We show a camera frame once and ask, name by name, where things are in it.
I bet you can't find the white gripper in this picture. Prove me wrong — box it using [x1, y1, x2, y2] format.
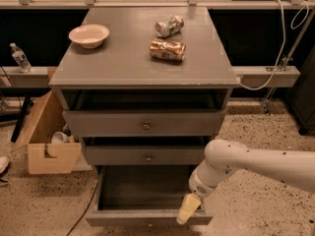
[176, 170, 216, 224]

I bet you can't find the grey bottom drawer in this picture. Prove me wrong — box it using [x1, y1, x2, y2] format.
[85, 164, 214, 228]

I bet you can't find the grey drawer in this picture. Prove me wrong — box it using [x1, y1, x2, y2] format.
[83, 136, 212, 165]
[63, 89, 225, 137]
[85, 164, 214, 228]

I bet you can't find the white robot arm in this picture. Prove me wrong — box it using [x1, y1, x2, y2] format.
[176, 140, 315, 225]

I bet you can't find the grey middle drawer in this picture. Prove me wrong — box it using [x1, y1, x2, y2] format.
[83, 136, 212, 165]

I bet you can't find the grey wooden drawer cabinet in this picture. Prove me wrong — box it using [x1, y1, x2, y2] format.
[48, 6, 240, 169]

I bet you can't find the grey top drawer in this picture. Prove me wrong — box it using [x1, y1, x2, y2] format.
[63, 89, 225, 137]

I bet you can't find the metal stand pole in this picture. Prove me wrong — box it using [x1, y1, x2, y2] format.
[261, 8, 315, 115]

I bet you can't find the white cup in box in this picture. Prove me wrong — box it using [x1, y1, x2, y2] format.
[51, 132, 69, 144]

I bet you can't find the dark cabinet at right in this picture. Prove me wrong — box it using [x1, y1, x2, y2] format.
[285, 46, 315, 135]

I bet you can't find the open cardboard box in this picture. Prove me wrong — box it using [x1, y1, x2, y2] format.
[12, 89, 90, 175]

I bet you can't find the crushed silver green can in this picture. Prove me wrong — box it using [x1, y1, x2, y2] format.
[155, 15, 184, 38]

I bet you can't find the white bowl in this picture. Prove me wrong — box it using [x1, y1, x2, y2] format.
[69, 25, 109, 49]

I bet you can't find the clear plastic water bottle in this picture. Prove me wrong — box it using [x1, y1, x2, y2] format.
[10, 43, 32, 73]

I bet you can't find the black floor cable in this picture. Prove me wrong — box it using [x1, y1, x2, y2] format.
[65, 184, 99, 236]

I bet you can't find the white cable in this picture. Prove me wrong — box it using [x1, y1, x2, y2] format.
[238, 0, 311, 91]

